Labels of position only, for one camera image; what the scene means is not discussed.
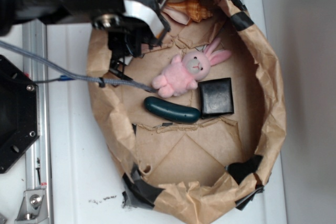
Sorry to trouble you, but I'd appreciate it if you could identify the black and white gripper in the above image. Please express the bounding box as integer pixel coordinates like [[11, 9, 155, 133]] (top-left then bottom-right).
[[92, 0, 171, 58]]

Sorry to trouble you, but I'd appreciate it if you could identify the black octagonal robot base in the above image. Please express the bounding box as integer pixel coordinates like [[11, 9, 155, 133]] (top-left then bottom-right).
[[1, 55, 39, 174]]

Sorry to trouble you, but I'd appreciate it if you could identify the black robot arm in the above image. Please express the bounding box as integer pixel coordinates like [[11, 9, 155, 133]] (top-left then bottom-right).
[[1, 0, 171, 59]]

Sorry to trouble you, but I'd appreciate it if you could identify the orange conch seashell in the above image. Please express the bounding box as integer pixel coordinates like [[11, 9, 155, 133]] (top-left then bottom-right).
[[163, 0, 213, 25]]

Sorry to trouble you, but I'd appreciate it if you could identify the pink plush bunny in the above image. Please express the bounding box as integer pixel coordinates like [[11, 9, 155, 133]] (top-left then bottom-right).
[[152, 38, 232, 98]]

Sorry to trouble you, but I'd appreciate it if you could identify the dark green toy cucumber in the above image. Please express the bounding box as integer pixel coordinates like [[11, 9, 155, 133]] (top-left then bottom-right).
[[143, 97, 201, 124]]

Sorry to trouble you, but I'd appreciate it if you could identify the black square box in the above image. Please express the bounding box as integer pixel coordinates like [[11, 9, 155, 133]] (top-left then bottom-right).
[[198, 78, 234, 119]]

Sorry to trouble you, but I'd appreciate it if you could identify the brown paper bag basket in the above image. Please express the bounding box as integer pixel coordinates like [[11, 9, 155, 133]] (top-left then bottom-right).
[[89, 0, 286, 223]]

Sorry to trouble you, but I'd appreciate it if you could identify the grey braided cable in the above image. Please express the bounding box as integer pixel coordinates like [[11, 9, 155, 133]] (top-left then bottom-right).
[[0, 40, 158, 94]]

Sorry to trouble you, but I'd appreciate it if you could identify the aluminium rail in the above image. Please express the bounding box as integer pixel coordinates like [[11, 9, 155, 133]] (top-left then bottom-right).
[[22, 20, 55, 224]]

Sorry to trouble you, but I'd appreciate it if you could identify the metal corner bracket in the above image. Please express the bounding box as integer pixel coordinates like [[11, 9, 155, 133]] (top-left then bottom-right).
[[15, 189, 48, 223]]

